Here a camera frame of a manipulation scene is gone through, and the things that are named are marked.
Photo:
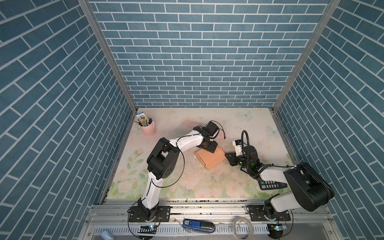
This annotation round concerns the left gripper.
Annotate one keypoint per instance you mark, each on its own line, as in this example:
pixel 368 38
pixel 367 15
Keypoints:
pixel 213 147

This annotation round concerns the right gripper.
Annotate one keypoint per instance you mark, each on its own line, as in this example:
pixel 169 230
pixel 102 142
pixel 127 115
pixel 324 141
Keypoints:
pixel 233 157

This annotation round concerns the pink paper box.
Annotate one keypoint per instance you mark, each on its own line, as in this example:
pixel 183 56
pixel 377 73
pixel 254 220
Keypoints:
pixel 210 160

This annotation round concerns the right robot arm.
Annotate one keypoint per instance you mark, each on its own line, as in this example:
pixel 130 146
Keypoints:
pixel 309 190

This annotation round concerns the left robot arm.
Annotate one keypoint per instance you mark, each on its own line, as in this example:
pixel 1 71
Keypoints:
pixel 163 158

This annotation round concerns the black calculator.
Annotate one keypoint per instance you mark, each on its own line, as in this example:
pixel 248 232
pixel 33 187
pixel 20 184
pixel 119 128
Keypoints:
pixel 271 185

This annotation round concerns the pink pen cup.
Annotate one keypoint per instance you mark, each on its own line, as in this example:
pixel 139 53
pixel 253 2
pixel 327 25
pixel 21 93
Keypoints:
pixel 150 129

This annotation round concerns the blue handheld device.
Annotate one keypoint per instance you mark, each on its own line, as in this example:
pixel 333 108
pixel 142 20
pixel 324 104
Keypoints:
pixel 198 225

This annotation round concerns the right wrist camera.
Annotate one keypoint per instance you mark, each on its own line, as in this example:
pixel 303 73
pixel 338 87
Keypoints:
pixel 238 144

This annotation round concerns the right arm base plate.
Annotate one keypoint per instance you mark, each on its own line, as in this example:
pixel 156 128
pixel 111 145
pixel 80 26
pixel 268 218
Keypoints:
pixel 259 213

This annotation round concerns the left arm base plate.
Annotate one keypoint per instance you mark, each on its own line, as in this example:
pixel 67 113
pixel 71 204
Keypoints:
pixel 142 214

